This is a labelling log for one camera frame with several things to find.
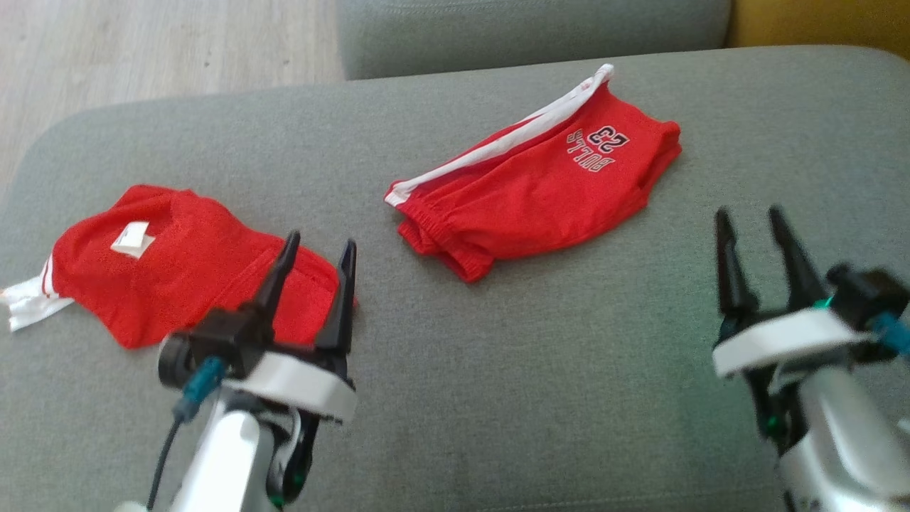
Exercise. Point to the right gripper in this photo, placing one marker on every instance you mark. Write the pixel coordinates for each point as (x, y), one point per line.
(782, 338)

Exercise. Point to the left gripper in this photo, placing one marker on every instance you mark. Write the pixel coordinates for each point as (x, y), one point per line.
(306, 387)

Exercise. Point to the red basketball jersey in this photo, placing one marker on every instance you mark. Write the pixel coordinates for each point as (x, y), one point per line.
(178, 277)

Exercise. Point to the red basketball shorts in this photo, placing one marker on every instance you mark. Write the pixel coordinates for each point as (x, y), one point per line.
(540, 199)

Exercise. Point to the grey sofa seat cushion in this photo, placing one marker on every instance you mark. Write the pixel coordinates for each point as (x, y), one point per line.
(498, 355)

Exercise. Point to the mustard yellow cushion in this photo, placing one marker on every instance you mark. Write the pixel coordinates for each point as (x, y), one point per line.
(825, 21)

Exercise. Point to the grey sofa back cushion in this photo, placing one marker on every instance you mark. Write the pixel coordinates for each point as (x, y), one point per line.
(533, 32)

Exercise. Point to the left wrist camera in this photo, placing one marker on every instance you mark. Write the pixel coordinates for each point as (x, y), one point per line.
(227, 341)

